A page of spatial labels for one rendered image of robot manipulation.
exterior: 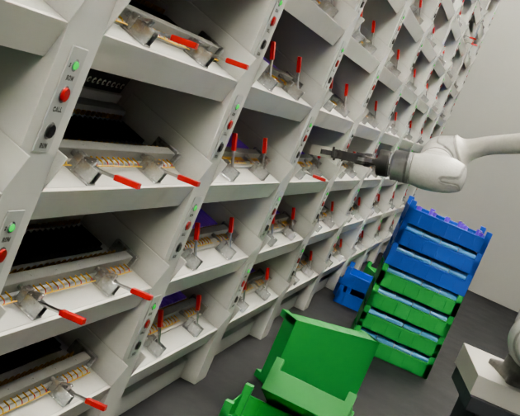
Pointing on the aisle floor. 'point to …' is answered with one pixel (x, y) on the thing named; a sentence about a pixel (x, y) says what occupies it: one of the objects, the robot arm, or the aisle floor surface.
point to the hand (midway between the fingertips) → (321, 151)
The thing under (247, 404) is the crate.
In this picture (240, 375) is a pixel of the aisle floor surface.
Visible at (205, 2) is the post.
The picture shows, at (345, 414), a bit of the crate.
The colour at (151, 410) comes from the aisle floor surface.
